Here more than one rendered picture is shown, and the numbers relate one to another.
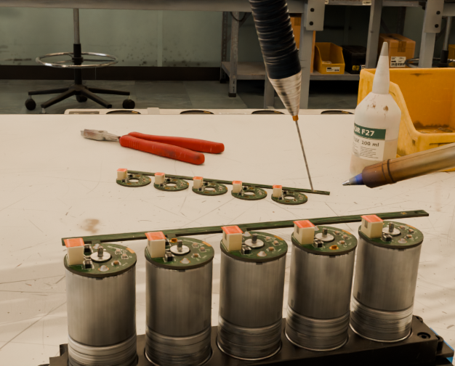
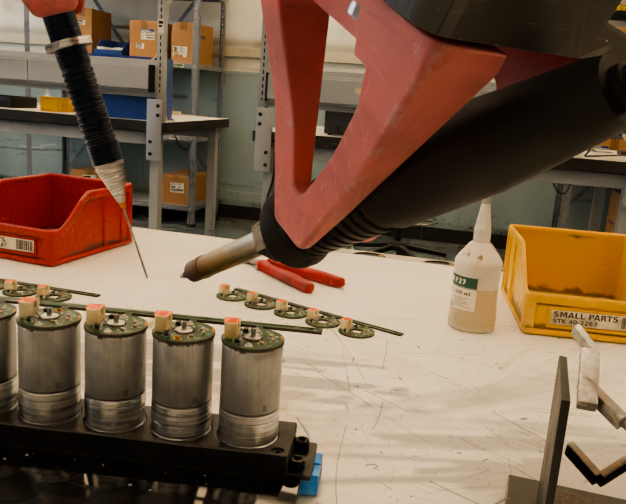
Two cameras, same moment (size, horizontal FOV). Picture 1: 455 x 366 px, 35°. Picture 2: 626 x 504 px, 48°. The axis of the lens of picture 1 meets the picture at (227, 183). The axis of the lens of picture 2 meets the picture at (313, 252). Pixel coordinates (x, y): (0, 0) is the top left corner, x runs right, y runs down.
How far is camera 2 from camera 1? 0.18 m
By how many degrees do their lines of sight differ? 22
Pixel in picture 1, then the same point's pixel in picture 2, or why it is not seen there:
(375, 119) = (467, 267)
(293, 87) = (108, 175)
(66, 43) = not seen: hidden behind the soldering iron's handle
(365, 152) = (457, 300)
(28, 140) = (186, 255)
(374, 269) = (224, 369)
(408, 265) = (251, 370)
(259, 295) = (101, 369)
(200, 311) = (50, 372)
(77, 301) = not seen: outside the picture
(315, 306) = (159, 392)
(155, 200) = (232, 313)
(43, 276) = not seen: hidden behind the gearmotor
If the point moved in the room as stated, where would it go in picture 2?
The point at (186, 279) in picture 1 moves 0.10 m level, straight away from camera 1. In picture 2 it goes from (34, 339) to (167, 281)
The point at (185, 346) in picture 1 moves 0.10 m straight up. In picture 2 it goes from (35, 401) to (31, 150)
